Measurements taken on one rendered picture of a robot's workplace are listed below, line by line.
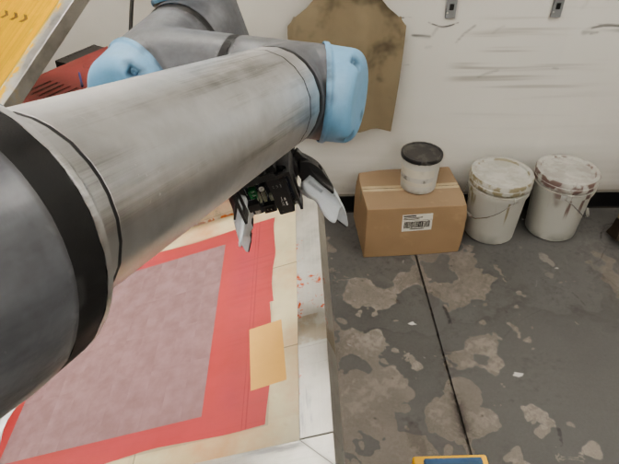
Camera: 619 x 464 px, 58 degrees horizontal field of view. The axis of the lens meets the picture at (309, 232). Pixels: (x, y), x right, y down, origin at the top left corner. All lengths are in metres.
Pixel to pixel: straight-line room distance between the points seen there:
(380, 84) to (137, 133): 2.60
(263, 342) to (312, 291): 0.10
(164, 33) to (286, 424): 0.44
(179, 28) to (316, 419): 0.41
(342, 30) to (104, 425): 2.17
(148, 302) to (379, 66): 2.02
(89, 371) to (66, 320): 0.75
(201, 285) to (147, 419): 0.24
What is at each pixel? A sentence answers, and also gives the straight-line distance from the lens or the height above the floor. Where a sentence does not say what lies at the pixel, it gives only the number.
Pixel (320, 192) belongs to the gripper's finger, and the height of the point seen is 1.48.
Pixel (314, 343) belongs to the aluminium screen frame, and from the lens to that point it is 0.69.
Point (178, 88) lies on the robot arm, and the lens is 0.27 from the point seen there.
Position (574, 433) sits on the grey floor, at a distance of 2.41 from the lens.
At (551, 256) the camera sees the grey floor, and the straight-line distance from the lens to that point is 3.13.
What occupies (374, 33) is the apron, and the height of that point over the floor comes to 1.02.
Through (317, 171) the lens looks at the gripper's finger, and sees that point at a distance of 0.68.
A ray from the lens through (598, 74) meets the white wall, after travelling 3.16.
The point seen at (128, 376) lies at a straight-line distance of 0.86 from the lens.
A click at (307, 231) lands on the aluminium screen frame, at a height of 1.34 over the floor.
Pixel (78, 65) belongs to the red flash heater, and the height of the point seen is 1.10.
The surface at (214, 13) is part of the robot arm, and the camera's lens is 0.55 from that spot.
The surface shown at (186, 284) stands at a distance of 0.94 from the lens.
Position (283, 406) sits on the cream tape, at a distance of 0.70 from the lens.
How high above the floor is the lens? 1.86
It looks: 38 degrees down
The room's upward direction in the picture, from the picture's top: straight up
